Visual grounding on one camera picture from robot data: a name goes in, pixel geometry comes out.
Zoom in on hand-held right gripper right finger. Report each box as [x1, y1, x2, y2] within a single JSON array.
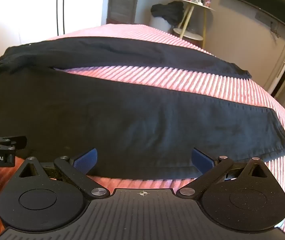
[[178, 148, 270, 199]]

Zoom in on pink striped blanket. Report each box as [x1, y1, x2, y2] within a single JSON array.
[[0, 24, 285, 240]]

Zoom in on round side table gold legs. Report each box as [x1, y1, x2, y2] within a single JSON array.
[[173, 0, 215, 42]]

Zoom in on dark door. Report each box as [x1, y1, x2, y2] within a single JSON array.
[[106, 0, 142, 25]]

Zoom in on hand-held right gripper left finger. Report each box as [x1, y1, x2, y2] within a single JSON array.
[[20, 148, 110, 200]]

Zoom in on black thin lamp pole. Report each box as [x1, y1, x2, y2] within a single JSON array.
[[56, 0, 66, 37]]

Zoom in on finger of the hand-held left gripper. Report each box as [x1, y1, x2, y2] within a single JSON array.
[[0, 134, 27, 153]]

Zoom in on white round bin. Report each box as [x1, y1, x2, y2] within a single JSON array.
[[149, 15, 173, 33]]

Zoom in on black crumpled cloth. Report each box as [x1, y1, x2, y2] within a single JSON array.
[[151, 1, 185, 27]]

